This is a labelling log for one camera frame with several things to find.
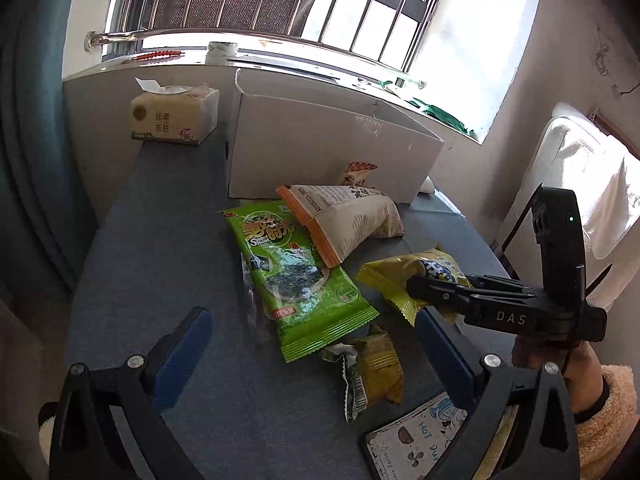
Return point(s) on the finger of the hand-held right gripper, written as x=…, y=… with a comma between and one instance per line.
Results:
x=435, y=290
x=500, y=286

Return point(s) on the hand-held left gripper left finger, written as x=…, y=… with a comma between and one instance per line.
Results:
x=182, y=355

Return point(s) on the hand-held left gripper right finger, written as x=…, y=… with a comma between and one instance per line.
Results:
x=445, y=355

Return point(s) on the yellow-green snack packet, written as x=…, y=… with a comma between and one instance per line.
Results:
x=390, y=275

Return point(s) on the white cardboard box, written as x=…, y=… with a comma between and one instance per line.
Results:
x=320, y=145

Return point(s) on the person's right hand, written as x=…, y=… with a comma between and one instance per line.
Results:
x=585, y=375

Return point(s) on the small olive snack packet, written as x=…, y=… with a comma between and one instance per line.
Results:
x=375, y=365

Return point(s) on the white towel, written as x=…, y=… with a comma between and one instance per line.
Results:
x=610, y=200

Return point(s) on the smartphone with cartoon case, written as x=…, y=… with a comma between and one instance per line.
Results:
x=415, y=435

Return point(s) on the white padded panel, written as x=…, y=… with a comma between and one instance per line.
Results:
x=550, y=160

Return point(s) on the white orange-edged snack packet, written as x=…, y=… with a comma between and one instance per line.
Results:
x=345, y=220

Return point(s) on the green seaweed snack packet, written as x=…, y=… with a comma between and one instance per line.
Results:
x=295, y=280

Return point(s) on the small peanut snack packet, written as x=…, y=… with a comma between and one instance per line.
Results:
x=357, y=170

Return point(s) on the green plastic bag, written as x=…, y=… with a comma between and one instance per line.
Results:
x=440, y=112

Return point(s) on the tissue pack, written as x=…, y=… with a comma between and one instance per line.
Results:
x=170, y=115

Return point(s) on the teal curtain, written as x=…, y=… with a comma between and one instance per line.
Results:
x=35, y=135

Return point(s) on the red-orange hand tool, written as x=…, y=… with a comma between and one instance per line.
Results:
x=155, y=55

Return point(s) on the tape roll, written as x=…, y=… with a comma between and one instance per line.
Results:
x=221, y=52

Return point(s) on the wooden frame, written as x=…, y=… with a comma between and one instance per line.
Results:
x=620, y=132

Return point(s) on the steel window guard rail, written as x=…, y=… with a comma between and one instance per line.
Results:
x=260, y=40

